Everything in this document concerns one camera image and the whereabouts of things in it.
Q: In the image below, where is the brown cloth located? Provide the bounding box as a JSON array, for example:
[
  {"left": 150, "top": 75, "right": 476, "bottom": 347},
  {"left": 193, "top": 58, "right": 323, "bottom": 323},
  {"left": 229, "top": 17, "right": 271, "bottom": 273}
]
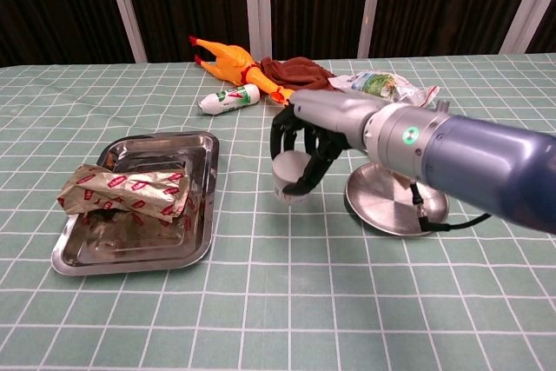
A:
[{"left": 259, "top": 56, "right": 338, "bottom": 93}]

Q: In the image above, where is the rectangular steel tray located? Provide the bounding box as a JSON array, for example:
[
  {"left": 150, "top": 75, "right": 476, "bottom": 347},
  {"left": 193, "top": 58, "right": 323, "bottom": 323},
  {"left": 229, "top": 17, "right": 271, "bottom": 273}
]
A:
[{"left": 50, "top": 130, "right": 219, "bottom": 277}]

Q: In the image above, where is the silver green snack bag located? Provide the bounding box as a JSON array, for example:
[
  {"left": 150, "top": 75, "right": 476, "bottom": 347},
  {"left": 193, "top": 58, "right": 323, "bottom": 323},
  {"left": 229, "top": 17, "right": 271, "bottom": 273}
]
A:
[{"left": 328, "top": 70, "right": 440, "bottom": 107}]

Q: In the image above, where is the white screen frame post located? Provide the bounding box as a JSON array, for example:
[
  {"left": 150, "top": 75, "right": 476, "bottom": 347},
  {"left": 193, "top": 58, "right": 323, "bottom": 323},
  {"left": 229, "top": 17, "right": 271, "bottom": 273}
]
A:
[
  {"left": 102, "top": 0, "right": 149, "bottom": 63},
  {"left": 358, "top": 0, "right": 387, "bottom": 59},
  {"left": 242, "top": 0, "right": 273, "bottom": 62},
  {"left": 499, "top": 0, "right": 556, "bottom": 55}
]

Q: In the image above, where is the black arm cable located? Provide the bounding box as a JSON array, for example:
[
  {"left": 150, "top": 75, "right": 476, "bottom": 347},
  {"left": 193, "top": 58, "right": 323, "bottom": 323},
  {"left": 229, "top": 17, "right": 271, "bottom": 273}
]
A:
[{"left": 407, "top": 182, "right": 494, "bottom": 233}]

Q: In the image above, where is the white green tube bottle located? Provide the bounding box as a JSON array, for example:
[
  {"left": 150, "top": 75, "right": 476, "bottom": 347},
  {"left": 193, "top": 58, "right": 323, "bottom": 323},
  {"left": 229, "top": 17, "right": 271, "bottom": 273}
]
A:
[{"left": 197, "top": 83, "right": 261, "bottom": 116}]

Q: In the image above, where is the gold red snack bag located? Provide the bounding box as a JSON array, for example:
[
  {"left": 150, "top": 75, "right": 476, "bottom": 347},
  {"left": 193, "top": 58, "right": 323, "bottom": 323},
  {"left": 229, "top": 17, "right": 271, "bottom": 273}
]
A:
[{"left": 56, "top": 162, "right": 192, "bottom": 222}]

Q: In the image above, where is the small white-lidded jar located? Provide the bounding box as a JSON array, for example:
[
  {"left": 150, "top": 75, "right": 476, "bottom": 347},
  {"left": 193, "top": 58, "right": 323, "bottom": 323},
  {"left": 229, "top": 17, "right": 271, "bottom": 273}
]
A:
[{"left": 271, "top": 151, "right": 316, "bottom": 207}]

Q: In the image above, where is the green checked tablecloth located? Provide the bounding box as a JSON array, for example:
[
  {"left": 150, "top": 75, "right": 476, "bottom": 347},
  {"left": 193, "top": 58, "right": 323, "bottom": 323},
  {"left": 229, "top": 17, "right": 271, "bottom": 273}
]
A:
[{"left": 0, "top": 52, "right": 556, "bottom": 371}]

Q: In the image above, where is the round steel plate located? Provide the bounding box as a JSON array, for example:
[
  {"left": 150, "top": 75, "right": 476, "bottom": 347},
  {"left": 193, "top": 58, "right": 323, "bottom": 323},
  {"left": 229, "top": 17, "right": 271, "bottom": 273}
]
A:
[{"left": 345, "top": 161, "right": 450, "bottom": 237}]

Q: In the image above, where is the yellow rubber chicken toy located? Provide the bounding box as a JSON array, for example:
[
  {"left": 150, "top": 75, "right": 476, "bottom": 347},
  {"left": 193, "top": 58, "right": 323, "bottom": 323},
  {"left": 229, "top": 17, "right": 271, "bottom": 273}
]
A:
[{"left": 189, "top": 35, "right": 301, "bottom": 107}]

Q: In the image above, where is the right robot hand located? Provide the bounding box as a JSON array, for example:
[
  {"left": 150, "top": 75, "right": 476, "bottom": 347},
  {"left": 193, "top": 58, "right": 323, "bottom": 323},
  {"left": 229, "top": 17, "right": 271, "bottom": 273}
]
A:
[{"left": 268, "top": 89, "right": 394, "bottom": 196}]

